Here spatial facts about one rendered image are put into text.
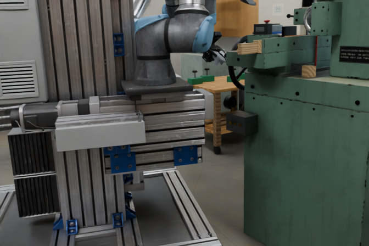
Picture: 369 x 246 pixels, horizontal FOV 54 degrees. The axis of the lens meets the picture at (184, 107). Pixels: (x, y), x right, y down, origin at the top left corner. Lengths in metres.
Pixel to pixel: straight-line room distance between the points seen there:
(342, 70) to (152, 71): 0.72
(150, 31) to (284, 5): 2.17
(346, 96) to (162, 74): 0.64
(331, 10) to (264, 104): 0.46
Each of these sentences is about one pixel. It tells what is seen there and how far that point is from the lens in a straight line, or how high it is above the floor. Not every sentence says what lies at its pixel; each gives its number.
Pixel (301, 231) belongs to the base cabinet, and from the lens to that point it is 1.67.
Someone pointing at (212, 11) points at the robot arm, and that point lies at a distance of 1.49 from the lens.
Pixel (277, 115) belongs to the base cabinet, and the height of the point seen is 0.63.
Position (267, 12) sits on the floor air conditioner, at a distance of 3.44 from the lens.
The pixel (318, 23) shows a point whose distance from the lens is 1.44.
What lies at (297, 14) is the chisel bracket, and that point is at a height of 1.05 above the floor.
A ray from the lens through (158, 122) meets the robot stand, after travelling 1.26.
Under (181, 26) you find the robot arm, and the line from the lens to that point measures 1.20.
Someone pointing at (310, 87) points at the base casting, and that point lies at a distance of 1.45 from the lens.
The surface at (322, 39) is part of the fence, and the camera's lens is 1.73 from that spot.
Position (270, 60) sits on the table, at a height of 0.87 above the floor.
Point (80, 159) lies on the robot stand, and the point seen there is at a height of 0.52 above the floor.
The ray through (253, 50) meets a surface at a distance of 1.43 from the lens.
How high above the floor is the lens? 1.02
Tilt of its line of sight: 13 degrees down
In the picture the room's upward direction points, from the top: 2 degrees counter-clockwise
